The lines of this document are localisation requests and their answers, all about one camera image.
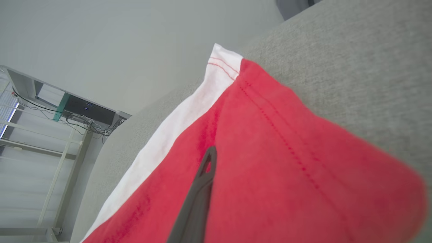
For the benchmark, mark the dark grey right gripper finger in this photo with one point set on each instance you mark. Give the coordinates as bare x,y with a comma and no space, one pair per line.
194,216

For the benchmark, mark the red shorts white band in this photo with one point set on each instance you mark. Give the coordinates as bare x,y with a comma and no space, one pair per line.
287,185

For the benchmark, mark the black computer box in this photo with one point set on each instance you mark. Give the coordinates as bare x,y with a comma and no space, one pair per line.
91,111

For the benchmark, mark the grey fabric padded surface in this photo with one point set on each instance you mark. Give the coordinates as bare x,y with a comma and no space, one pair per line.
354,67

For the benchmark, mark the teal bracket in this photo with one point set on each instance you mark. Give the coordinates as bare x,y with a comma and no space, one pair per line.
60,108

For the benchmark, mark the grey metal desk frame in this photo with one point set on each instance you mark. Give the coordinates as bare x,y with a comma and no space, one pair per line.
25,84

